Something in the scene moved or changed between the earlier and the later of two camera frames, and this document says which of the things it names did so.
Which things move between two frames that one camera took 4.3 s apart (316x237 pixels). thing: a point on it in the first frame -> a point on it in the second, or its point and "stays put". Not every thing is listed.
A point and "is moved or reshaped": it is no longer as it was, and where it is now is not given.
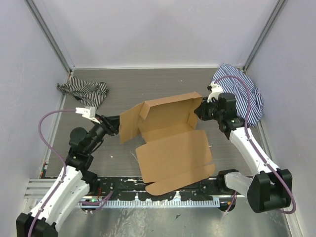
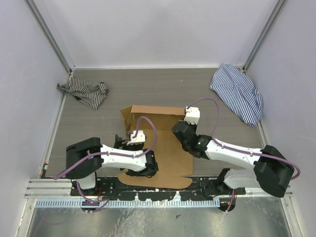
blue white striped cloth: x=233 y=80 stays put
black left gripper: x=111 y=124 -> x=121 y=142
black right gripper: x=201 y=110 -> x=194 y=126
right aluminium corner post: x=275 y=14 stays put
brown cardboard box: x=175 y=150 is moved or reshaped
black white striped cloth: x=92 y=94 stays put
